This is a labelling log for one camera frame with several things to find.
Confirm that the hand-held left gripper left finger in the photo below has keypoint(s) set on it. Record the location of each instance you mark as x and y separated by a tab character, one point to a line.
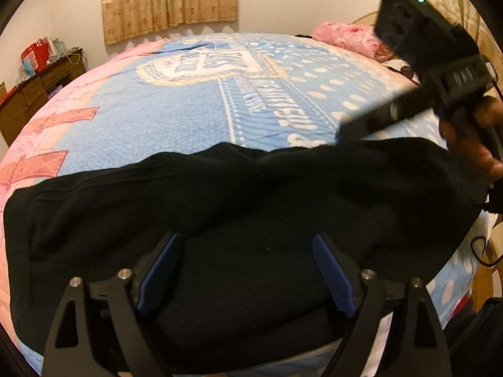
162	273

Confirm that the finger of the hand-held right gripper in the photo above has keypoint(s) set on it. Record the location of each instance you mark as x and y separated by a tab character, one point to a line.
377	119

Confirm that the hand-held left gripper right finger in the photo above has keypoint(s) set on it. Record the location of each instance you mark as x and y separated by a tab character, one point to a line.
332	273

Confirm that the black pants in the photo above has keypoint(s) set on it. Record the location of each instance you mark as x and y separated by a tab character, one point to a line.
255	212

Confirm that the person's right hand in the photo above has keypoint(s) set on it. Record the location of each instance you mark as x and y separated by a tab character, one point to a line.
471	145

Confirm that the beige patterned curtain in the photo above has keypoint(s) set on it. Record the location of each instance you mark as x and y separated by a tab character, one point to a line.
169	0
459	11

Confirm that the wooden headboard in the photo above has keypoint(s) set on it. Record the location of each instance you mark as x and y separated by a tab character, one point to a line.
365	15

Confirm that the pink floral pillow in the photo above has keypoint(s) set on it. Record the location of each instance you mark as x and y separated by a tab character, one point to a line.
346	35

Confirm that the blue polka dot printed blanket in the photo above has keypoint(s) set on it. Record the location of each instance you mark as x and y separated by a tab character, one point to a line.
275	86

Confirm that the person's dark clothing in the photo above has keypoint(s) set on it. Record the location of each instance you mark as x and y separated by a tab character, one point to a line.
479	341

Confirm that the brown wooden dresser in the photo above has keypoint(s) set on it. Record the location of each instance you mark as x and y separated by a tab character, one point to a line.
35	86

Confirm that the light blue paper bag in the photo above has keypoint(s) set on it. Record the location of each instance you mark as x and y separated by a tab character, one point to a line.
57	47

